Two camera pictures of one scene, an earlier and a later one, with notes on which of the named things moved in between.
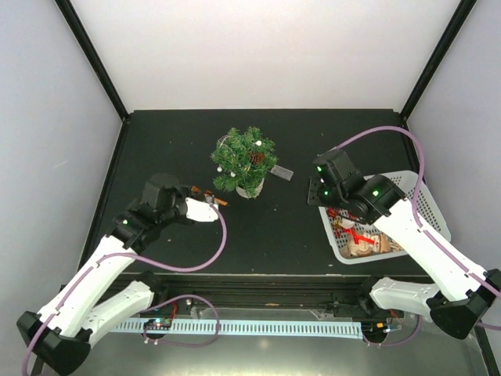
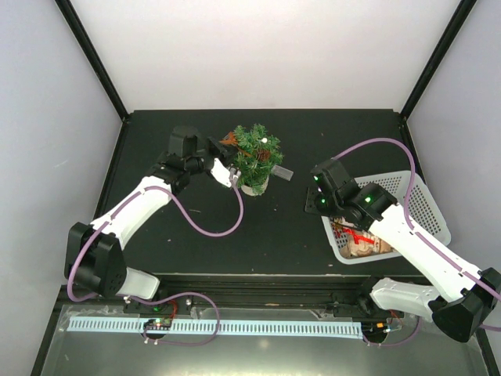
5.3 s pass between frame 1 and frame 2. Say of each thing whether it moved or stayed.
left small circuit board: stayed
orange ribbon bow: moved
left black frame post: stayed
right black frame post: stayed
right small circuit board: stayed
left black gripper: moved
